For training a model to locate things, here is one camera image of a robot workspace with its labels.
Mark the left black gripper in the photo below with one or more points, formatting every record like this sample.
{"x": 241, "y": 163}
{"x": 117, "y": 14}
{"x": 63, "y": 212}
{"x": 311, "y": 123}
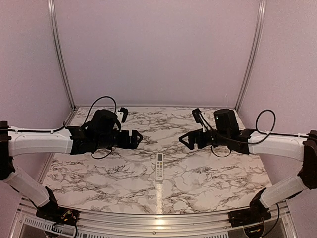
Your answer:
{"x": 133, "y": 143}

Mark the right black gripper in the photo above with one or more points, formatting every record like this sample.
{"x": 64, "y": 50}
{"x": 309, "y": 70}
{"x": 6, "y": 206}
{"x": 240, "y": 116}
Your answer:
{"x": 197, "y": 134}

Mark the white remote control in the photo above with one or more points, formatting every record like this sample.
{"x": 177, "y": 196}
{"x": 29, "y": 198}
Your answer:
{"x": 159, "y": 167}

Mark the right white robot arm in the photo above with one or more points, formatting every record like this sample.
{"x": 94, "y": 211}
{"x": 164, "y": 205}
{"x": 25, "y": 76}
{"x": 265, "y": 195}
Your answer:
{"x": 301, "y": 147}

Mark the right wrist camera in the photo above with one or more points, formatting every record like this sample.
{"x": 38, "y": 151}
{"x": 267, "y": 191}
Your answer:
{"x": 196, "y": 114}

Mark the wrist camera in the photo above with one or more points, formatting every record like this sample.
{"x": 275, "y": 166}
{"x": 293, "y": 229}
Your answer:
{"x": 122, "y": 114}
{"x": 196, "y": 114}

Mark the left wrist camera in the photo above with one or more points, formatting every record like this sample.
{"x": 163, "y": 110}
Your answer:
{"x": 122, "y": 114}

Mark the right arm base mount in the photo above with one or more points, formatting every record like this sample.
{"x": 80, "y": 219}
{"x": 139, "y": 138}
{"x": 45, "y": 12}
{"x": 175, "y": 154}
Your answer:
{"x": 255, "y": 213}

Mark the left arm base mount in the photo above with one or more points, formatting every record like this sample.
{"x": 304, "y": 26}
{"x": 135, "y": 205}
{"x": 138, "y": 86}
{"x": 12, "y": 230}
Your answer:
{"x": 59, "y": 215}

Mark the front aluminium rail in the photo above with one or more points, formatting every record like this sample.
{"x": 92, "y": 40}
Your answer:
{"x": 94, "y": 224}

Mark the right aluminium frame post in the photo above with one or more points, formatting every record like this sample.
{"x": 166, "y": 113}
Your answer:
{"x": 253, "y": 53}

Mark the aluminium frame post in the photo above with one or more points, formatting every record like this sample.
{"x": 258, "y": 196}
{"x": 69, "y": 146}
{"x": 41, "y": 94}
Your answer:
{"x": 253, "y": 53}
{"x": 59, "y": 54}

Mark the left aluminium frame post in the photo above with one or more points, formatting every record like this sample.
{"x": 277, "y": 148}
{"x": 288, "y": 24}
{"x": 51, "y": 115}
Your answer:
{"x": 59, "y": 54}

